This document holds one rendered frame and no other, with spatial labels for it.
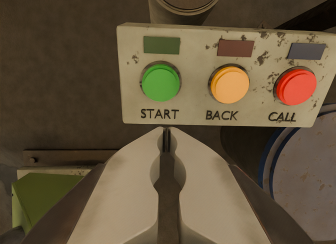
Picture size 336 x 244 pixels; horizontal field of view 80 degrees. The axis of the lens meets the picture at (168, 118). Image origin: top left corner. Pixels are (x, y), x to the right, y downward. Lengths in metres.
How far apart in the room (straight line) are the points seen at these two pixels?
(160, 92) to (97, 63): 0.66
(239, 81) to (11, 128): 0.92
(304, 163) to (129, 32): 0.44
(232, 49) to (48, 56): 0.80
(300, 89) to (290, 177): 0.29
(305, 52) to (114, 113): 0.71
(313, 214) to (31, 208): 0.67
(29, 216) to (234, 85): 0.56
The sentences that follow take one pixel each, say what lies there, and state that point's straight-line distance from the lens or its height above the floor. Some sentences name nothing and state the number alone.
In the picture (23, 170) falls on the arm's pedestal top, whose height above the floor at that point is 0.12.
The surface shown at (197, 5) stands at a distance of 0.33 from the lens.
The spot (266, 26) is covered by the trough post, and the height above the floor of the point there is 0.02.
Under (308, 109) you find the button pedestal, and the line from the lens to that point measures 0.30.
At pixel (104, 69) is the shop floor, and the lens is 0.85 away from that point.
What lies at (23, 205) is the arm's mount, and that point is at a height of 0.32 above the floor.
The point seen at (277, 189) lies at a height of 0.43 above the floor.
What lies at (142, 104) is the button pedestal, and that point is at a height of 0.59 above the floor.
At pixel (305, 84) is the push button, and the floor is 0.61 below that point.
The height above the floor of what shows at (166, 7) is 0.51.
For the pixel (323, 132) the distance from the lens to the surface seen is 0.53.
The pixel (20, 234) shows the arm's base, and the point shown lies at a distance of 0.67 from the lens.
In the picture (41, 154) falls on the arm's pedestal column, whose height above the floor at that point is 0.02.
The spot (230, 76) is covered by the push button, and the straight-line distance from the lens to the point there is 0.22.
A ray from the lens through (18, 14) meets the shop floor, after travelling 1.01.
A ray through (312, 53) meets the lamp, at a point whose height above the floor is 0.61.
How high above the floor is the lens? 0.82
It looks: 81 degrees down
